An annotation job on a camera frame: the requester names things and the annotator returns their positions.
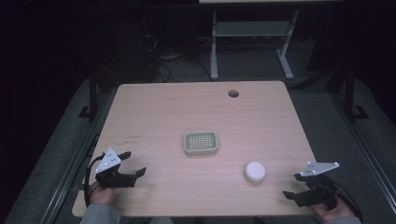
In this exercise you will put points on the black metal stand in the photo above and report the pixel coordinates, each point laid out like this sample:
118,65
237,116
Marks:
350,93
92,96

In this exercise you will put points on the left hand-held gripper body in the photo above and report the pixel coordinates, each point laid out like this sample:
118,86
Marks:
109,179

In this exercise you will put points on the person's right hand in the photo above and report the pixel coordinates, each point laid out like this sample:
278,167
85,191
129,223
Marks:
336,213

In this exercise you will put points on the round white soap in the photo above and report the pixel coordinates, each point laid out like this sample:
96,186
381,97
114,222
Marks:
255,171

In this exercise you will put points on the metal floor rail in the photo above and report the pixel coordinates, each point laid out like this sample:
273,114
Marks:
364,140
74,155

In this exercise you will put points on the white metal desk frame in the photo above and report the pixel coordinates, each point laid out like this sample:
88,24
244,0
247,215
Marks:
252,29

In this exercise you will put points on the person's left hand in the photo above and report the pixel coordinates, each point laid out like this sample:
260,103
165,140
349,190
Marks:
101,194

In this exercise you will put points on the green soap dish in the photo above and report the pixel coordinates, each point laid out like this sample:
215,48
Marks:
200,143

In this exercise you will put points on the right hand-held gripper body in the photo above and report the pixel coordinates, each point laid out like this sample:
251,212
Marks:
317,189

